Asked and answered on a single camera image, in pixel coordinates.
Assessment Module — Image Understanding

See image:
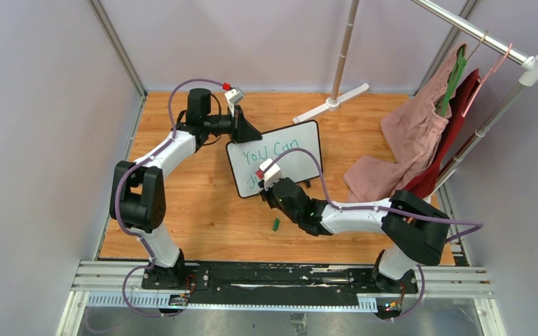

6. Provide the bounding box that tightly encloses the small whiteboard black frame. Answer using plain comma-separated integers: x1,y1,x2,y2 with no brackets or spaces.
226,120,322,199

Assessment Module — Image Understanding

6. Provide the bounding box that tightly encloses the metal clothes rack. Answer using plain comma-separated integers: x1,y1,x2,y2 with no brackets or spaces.
293,1,538,192

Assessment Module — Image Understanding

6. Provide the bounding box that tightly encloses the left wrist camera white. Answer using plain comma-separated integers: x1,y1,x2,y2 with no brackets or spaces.
222,82,245,117

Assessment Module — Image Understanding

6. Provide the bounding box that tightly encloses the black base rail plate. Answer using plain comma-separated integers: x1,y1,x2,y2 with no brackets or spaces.
70,259,488,321

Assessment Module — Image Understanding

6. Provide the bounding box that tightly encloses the pink clothes hanger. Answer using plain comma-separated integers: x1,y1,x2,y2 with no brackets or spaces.
461,43,513,118

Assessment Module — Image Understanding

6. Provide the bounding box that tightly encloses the green marker cap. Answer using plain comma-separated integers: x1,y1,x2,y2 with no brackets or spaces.
272,218,280,232

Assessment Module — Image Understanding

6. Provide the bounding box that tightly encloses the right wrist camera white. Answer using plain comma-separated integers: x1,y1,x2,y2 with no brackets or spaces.
255,158,283,190

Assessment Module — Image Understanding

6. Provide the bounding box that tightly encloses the green clothes hanger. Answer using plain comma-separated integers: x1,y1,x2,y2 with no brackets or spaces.
436,44,467,117

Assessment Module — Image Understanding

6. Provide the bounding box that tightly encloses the pink garment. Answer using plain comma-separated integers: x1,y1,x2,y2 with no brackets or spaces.
343,44,462,202

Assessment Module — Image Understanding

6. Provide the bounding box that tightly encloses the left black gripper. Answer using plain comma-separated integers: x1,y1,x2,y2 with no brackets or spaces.
203,106,262,146

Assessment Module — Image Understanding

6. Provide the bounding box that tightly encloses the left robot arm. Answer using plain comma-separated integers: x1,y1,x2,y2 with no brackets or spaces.
109,85,262,289

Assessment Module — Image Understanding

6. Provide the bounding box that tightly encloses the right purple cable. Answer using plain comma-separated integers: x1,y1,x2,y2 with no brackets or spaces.
268,148,483,321

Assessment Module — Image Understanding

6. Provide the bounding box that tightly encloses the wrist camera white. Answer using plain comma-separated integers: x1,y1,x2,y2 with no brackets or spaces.
255,158,283,190
222,82,245,117

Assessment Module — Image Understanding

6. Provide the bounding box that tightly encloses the dark red garment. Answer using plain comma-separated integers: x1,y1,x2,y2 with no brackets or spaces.
403,69,481,198

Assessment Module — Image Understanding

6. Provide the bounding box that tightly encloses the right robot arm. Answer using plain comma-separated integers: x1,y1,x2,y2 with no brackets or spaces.
260,178,449,293

